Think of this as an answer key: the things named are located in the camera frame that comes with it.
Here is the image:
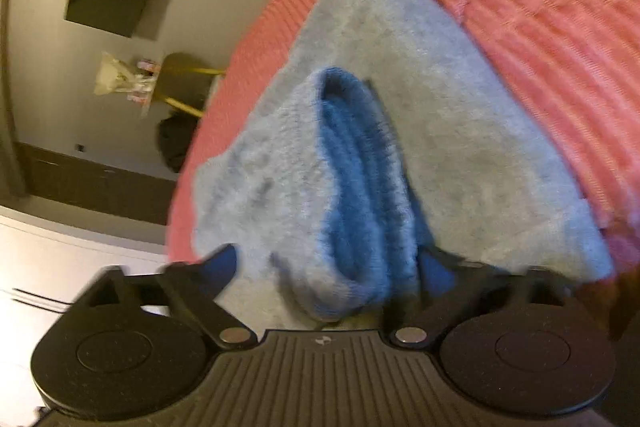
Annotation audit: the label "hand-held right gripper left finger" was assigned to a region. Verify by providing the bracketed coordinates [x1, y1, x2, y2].
[74, 243, 254, 349]

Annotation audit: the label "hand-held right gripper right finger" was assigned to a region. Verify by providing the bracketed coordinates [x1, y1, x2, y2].
[390, 251, 577, 348]

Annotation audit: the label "grey sweatpants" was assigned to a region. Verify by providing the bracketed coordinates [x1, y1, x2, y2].
[192, 0, 617, 324]

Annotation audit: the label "black bag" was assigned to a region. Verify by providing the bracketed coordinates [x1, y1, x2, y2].
[156, 116, 202, 174]

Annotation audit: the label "dark wooden door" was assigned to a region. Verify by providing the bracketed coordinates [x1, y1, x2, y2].
[14, 141, 178, 224]

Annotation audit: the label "yellow round side table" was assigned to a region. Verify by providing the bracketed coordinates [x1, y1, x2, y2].
[159, 52, 227, 118]

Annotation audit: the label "wrapped gift bouquet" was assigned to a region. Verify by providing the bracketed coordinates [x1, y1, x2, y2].
[94, 52, 162, 106]

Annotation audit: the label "pink ribbed blanket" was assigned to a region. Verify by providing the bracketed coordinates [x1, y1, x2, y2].
[167, 0, 640, 269]

